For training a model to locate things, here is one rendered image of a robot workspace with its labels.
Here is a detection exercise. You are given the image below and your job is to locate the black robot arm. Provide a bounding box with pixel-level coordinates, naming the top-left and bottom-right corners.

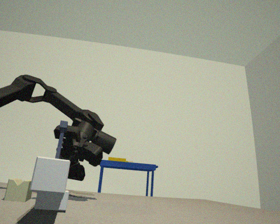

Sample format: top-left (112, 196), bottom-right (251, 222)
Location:
top-left (0, 75), bottom-right (116, 167)

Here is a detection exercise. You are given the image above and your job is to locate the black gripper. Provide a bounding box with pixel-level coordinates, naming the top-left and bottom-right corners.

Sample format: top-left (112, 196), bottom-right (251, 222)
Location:
top-left (54, 125), bottom-right (90, 181)

